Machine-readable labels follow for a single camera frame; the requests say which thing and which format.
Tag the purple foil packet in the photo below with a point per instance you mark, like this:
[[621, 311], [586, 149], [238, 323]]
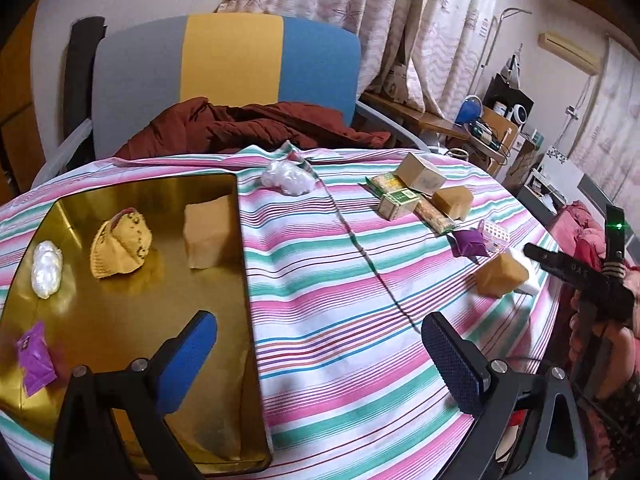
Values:
[[36, 360]]

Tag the white plastic wad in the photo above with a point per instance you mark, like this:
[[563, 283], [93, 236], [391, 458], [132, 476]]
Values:
[[289, 178], [46, 270]]

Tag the blue round lamp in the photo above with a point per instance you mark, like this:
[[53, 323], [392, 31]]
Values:
[[467, 108]]

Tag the printed cardboard box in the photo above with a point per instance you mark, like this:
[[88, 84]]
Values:
[[400, 85]]

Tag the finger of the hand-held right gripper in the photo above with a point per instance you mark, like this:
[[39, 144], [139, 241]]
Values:
[[550, 259]]

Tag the green yellow cracker packet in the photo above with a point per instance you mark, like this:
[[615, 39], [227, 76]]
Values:
[[436, 217]]

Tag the grey yellow blue chair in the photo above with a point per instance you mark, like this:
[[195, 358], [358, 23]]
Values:
[[230, 55]]

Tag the tan sponge block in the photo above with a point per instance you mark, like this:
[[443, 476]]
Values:
[[452, 203], [210, 235], [500, 274]]

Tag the dark red jacket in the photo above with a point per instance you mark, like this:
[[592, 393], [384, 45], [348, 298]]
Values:
[[240, 127]]

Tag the metal hanger stand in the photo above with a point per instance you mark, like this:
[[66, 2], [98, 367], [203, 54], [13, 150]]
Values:
[[492, 40]]

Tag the beige cardboard box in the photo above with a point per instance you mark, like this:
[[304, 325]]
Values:
[[425, 172]]

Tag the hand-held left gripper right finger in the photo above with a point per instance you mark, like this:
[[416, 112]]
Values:
[[455, 365]]

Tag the white appliance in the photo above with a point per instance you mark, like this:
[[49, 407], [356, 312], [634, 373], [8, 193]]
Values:
[[587, 182]]

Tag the striped tablecloth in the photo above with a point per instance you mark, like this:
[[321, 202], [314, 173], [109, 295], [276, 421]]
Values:
[[325, 260]]

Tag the pink patterned curtain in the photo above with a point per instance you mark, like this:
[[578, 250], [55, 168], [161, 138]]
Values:
[[612, 110], [425, 25]]

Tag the white steam iron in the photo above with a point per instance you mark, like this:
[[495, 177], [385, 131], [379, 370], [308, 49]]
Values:
[[515, 66]]

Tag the white round device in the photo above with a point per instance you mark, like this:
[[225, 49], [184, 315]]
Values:
[[520, 113]]

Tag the person's right hand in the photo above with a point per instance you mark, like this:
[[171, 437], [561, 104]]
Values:
[[622, 360]]

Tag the wooden side desk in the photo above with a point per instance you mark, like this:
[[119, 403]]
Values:
[[425, 120]]

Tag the white foam block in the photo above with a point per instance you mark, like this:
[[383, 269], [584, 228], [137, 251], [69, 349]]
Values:
[[532, 280]]

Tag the yellow crochet hat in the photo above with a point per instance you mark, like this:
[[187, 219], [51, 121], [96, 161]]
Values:
[[120, 245]]

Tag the beige air conditioner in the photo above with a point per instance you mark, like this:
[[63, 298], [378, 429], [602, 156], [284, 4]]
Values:
[[567, 49]]

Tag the small green yellow box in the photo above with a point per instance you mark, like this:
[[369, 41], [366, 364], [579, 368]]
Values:
[[397, 205]]

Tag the gold metal tray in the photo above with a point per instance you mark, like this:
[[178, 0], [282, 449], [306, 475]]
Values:
[[125, 310]]

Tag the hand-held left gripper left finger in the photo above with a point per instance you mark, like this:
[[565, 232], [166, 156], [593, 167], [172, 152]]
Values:
[[187, 360]]

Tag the black shelf unit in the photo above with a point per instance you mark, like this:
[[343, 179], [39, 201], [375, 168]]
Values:
[[507, 95]]

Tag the purple cloth pouch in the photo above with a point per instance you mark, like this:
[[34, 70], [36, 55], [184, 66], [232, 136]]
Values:
[[470, 244]]

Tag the wooden wardrobe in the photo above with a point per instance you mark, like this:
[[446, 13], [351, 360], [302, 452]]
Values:
[[15, 100]]

